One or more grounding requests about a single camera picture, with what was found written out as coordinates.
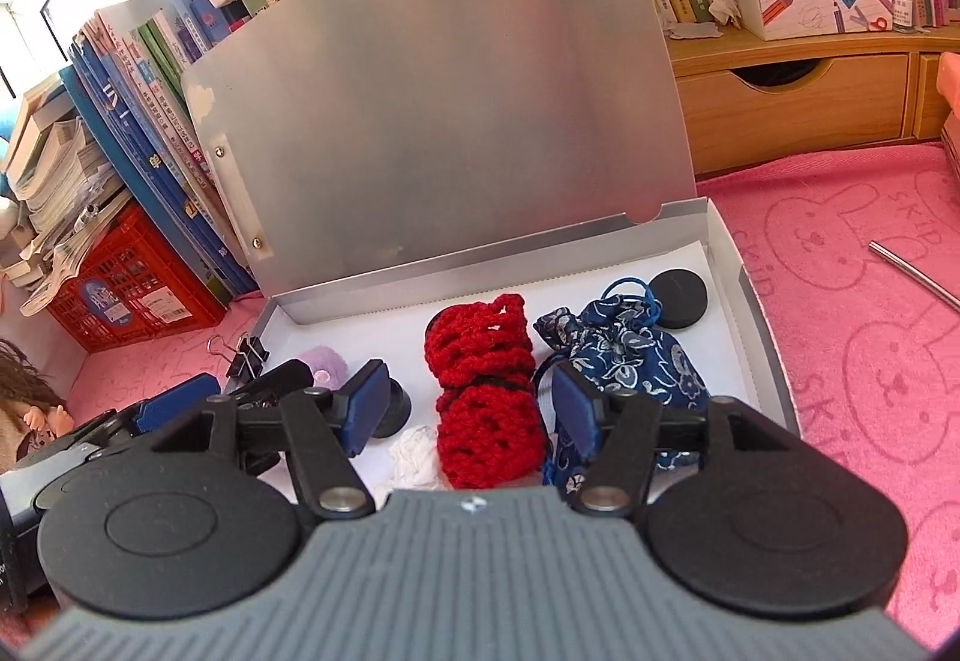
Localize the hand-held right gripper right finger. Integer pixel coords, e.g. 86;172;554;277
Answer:
551;361;800;519

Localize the thin metal rod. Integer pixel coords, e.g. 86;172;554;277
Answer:
868;241;960;313

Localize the brown-haired doll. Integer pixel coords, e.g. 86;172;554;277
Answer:
0;340;76;463

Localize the pink triangular stand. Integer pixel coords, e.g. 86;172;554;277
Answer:
937;52;960;174

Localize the stack of worn books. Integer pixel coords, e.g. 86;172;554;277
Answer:
0;71;132;317

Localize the pink rabbit-print tablecloth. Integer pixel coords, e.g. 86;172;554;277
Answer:
67;143;960;654

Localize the wooden drawer shelf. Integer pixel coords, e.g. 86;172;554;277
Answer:
666;23;960;178

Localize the red plastic basket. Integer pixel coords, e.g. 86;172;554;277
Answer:
46;203;226;354

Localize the black round disc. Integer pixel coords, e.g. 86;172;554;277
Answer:
649;268;710;330
373;379;412;438

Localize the white tissue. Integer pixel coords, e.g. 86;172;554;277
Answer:
386;426;443;491

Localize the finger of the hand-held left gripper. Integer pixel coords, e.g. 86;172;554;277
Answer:
135;359;316;433

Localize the black binder clip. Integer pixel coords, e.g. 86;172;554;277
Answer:
208;334;269;383

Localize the blue floral drawstring pouch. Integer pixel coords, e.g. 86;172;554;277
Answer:
532;278;710;504

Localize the row of upright books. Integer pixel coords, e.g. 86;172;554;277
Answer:
60;0;960;302

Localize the red crochet doll garment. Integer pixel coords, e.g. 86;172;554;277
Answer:
424;293;552;491

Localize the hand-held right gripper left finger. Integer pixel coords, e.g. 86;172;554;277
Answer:
154;361;391;519

